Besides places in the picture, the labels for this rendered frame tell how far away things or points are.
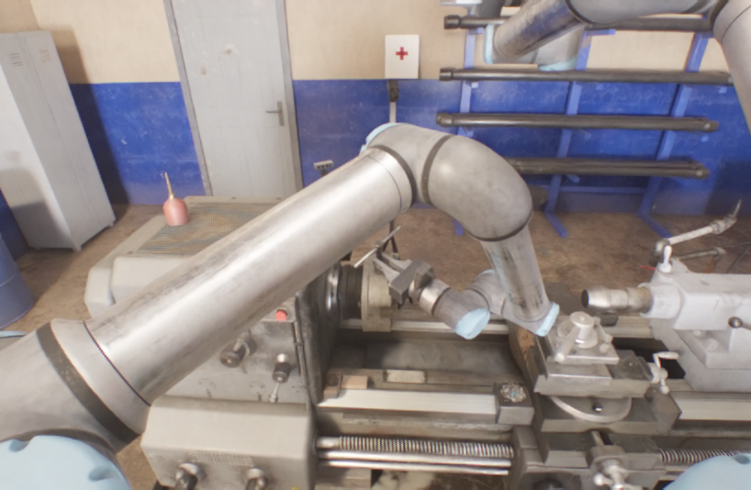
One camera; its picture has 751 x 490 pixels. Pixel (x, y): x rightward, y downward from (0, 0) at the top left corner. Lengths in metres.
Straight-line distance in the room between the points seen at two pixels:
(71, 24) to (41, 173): 1.56
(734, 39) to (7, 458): 0.74
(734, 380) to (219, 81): 4.24
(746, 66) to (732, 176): 4.96
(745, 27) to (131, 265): 1.26
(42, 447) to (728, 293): 1.60
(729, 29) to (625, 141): 4.19
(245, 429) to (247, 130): 3.48
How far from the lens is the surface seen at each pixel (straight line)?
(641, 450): 1.40
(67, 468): 0.36
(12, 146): 4.45
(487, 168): 0.60
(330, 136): 4.28
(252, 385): 1.33
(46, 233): 4.72
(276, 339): 1.15
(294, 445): 1.34
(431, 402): 1.36
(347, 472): 1.65
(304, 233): 0.50
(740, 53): 0.58
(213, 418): 1.42
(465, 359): 1.66
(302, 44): 4.18
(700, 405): 1.66
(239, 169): 4.62
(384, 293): 1.22
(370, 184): 0.56
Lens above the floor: 1.90
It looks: 30 degrees down
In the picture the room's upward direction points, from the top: 1 degrees counter-clockwise
